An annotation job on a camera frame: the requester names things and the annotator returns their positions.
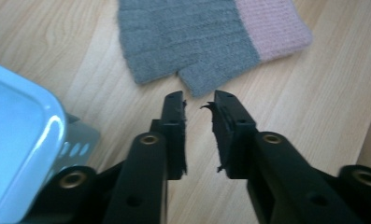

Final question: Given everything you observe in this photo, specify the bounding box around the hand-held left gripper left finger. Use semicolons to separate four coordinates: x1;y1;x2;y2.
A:
102;91;188;224

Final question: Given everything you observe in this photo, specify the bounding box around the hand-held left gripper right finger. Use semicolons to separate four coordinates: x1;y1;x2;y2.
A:
200;90;362;224

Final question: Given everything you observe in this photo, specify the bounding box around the light blue plastic basket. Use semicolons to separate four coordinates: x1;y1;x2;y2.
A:
0;58;101;224

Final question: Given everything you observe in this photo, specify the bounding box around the grey and pink fuzzy sock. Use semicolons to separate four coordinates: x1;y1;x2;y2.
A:
117;0;314;98

